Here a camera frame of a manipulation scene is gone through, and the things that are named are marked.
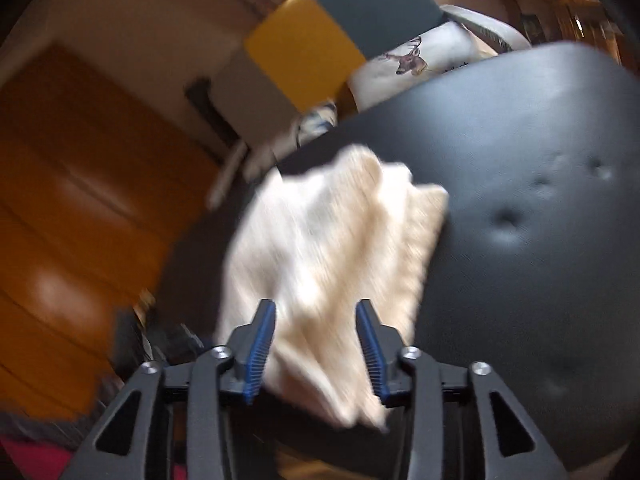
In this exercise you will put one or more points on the person's grey jacket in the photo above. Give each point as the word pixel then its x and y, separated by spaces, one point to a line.
pixel 35 427

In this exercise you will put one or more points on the grey yellow blue sofa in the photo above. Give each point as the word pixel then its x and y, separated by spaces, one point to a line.
pixel 300 50

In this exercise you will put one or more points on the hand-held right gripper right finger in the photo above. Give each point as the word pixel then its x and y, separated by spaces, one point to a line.
pixel 372 360

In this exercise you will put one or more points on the deer print pillow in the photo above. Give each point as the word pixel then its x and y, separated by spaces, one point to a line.
pixel 425 55

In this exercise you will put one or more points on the person's red top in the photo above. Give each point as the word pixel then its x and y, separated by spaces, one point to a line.
pixel 30 460

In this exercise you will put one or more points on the cream knit sweater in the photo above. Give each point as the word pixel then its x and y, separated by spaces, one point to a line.
pixel 325 240

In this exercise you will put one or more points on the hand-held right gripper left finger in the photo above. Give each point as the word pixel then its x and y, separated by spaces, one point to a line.
pixel 260 360

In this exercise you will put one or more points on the black leaning board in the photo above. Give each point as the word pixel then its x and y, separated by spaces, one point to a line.
pixel 207 105

